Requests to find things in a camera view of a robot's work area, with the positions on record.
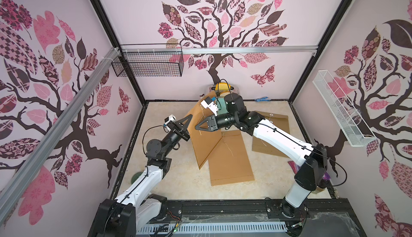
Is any colourful patterned bag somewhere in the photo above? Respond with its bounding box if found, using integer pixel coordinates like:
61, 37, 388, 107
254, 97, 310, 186
288, 161, 300, 174

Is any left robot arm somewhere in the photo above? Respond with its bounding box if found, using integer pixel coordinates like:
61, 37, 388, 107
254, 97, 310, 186
88, 114, 193, 237

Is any mint green toaster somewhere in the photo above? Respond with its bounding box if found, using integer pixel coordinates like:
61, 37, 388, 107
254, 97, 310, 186
204, 85, 239, 113

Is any black wire basket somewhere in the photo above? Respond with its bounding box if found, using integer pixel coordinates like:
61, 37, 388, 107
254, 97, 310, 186
112, 43, 184, 77

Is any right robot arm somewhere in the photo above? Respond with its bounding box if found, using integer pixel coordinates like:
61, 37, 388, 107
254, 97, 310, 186
195, 93, 327, 218

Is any white slotted cable duct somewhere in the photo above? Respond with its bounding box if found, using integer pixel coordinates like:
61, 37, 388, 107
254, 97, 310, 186
136, 222, 288, 235

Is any green cup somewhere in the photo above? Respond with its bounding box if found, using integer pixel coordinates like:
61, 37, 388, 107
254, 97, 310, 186
130, 172, 142, 184

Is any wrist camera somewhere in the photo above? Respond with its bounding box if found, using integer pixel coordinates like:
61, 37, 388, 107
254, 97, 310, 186
201, 97, 218, 116
163, 114, 176, 131

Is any glass jar with dark lid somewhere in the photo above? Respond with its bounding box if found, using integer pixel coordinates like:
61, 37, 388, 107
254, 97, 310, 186
312, 187, 326, 194

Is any white wire basket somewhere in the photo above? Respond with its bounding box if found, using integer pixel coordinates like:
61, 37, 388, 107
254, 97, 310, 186
312, 70, 378, 147

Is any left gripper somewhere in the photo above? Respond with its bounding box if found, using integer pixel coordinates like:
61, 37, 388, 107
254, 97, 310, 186
161, 114, 192, 157

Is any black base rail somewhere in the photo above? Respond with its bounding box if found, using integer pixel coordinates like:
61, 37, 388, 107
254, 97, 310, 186
135, 198, 365, 237

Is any brown file bag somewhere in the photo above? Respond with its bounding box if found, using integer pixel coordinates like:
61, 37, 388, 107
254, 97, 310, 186
208, 130, 254, 186
188, 92, 234, 169
252, 111, 290, 158

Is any blue object at wall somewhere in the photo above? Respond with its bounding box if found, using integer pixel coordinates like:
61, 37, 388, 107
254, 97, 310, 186
254, 97, 271, 102

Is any yellow bread slice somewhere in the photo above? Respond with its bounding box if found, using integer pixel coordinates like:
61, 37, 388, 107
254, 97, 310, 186
215, 82, 232, 92

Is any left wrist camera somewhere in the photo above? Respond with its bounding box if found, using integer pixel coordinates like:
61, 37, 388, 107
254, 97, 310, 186
163, 114, 176, 131

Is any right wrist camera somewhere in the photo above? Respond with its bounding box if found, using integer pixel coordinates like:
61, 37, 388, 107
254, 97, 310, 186
201, 97, 218, 116

